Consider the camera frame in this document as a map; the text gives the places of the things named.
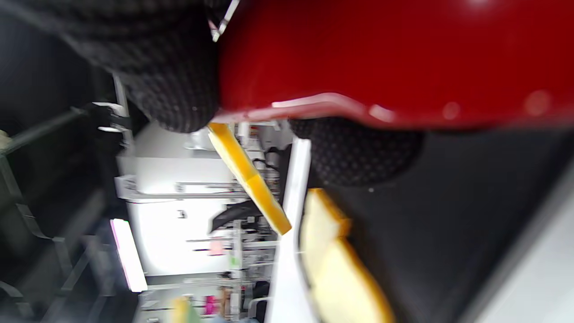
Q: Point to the person's right hand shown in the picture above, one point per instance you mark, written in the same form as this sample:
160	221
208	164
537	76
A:
170	58

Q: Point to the white toast slice orange crust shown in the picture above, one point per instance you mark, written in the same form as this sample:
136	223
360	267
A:
251	179
345	287
320	220

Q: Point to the black plastic tray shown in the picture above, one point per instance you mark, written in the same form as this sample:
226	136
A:
448	224

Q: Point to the black office chair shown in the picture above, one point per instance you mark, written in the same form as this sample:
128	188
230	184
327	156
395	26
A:
233	213

